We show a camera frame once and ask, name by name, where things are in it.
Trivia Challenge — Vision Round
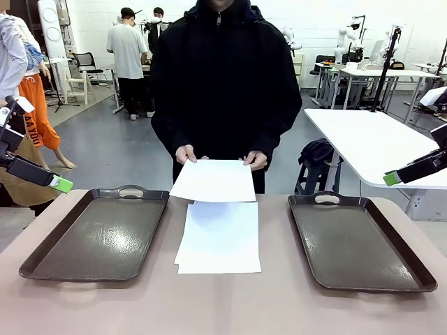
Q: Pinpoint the person's right forearm black sleeve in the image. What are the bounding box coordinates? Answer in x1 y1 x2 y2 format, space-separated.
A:
150 104 196 165

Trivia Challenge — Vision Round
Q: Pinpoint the person's left forearm black sleeve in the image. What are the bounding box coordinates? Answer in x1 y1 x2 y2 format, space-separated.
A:
254 100 303 172

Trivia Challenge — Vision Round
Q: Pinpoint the person's left hand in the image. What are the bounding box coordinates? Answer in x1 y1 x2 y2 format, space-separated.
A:
242 149 269 172

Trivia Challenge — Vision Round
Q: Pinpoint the person's right hand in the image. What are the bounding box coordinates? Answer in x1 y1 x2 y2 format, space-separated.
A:
175 144 198 165

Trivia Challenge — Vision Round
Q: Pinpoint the person in black clothes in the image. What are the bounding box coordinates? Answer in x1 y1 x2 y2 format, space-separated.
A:
146 6 167 64

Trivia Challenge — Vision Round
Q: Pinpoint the white A4 paper stack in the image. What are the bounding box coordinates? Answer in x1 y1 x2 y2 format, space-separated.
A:
173 200 263 275

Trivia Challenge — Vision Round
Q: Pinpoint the brown plastic tray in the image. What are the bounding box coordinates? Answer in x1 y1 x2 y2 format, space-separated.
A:
287 191 439 293
19 184 171 283

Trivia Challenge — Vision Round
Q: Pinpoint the white wooden chair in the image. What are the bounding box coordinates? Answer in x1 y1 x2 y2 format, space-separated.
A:
62 64 90 105

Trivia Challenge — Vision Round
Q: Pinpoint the white table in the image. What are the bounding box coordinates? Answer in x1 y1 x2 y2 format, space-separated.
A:
302 107 447 223

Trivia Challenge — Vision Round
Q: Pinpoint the black bag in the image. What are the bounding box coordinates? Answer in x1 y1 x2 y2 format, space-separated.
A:
298 138 338 167

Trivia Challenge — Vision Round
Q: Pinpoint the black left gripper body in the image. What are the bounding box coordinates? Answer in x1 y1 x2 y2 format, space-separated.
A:
5 154 54 188

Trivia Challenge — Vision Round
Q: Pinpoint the black office chair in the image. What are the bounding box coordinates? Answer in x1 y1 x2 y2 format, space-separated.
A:
71 52 109 87

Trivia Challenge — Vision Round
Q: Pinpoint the white background desk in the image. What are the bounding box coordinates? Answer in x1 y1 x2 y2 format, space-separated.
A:
312 62 441 109

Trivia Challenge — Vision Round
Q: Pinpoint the black step stool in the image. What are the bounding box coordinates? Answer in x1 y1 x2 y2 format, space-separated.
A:
295 162 338 195

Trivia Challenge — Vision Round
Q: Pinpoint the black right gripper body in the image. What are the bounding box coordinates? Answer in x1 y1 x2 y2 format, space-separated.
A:
397 149 447 185

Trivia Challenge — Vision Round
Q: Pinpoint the tall white appliance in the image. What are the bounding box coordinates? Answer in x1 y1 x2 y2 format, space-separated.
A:
37 0 76 60

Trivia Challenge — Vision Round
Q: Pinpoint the person in black jacket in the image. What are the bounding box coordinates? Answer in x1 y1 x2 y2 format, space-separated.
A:
149 0 303 195

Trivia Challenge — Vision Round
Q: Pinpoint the black tripod pole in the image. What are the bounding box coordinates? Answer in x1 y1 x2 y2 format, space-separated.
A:
369 26 402 113

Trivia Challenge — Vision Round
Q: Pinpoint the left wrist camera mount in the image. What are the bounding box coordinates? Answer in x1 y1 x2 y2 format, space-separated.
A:
0 94 36 156

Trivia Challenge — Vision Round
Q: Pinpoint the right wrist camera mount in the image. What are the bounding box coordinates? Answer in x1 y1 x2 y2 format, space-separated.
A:
418 86 447 151

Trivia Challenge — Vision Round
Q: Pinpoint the white A4 paper sheet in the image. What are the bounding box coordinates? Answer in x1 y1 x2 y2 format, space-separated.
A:
169 159 258 203

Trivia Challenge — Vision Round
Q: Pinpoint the person in white t-shirt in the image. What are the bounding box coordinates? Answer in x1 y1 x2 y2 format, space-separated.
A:
105 6 155 121

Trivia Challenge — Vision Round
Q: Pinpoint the person in orange trousers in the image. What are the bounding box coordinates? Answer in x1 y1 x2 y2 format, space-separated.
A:
15 15 76 170

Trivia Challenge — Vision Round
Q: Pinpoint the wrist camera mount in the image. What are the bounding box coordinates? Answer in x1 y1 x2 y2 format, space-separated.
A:
0 94 36 156
418 86 447 151

